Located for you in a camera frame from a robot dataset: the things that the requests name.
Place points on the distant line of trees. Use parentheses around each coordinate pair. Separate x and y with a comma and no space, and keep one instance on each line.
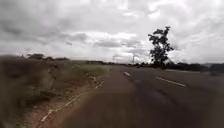
(186,66)

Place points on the dark asphalt road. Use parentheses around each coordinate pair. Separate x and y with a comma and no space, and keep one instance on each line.
(133,103)

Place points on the dry grass verge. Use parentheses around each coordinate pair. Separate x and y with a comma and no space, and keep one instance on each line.
(30,83)

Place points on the tall dark tree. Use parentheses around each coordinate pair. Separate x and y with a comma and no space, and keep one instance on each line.
(160,46)

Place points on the white road edge line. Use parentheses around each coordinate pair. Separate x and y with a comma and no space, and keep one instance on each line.
(71,100)

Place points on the green grass strip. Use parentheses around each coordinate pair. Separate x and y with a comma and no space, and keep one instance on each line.
(181,70)

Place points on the white dashed centre line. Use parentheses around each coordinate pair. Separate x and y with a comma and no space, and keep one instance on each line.
(170,81)

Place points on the pole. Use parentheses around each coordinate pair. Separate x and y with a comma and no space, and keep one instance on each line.
(133,59)

